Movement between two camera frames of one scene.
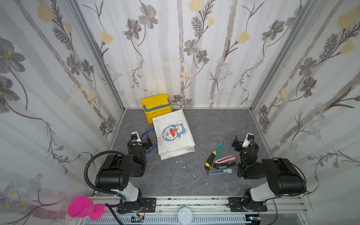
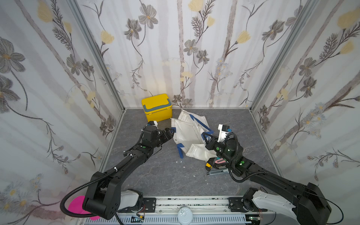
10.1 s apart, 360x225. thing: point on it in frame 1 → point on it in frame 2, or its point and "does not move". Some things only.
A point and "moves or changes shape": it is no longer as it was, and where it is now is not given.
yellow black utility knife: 208,164 does not move
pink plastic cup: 82,206 does not move
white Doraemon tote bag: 174,136 moves or changes shape
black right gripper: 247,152 → 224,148
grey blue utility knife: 214,172 does not move
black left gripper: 146,146 → 164,135
